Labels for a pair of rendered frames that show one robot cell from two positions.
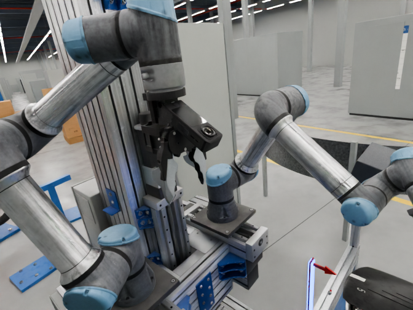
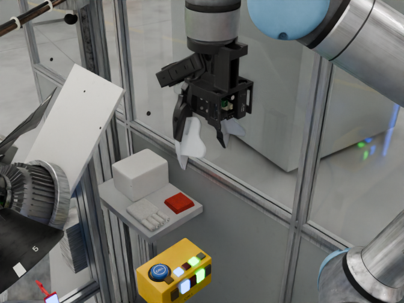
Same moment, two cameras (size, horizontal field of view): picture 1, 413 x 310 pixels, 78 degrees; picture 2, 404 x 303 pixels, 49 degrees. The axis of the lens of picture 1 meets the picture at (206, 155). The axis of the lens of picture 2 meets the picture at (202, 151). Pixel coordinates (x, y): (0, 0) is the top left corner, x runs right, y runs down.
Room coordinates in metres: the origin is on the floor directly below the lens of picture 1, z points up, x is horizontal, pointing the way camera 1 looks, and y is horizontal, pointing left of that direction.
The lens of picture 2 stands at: (1.08, 0.06, 1.88)
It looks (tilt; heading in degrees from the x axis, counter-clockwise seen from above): 33 degrees down; 181
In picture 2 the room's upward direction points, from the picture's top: straight up
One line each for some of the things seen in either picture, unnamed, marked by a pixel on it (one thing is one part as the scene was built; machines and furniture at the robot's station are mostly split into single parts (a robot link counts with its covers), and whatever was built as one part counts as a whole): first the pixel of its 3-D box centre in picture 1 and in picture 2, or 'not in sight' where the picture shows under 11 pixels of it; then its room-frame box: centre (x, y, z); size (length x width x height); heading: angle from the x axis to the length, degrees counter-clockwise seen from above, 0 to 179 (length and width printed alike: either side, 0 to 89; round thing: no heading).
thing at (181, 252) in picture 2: not in sight; (175, 277); (0.33, -0.03, 1.02); 0.16 x 0.10 x 0.11; 135
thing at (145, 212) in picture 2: not in sight; (148, 214); (-0.08, -0.15, 0.87); 0.15 x 0.09 x 0.02; 45
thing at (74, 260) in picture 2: not in sight; (82, 235); (-0.12, -0.41, 0.73); 0.15 x 0.09 x 0.22; 135
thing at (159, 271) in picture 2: not in sight; (159, 272); (0.36, -0.06, 1.08); 0.04 x 0.04 x 0.02
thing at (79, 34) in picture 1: (106, 39); not in sight; (0.51, 0.15, 1.78); 0.11 x 0.11 x 0.08; 79
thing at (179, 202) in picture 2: not in sight; (179, 202); (-0.15, -0.05, 0.87); 0.08 x 0.08 x 0.02; 39
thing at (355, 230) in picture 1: (356, 227); not in sight; (0.90, -0.61, 0.96); 0.03 x 0.03 x 0.20; 45
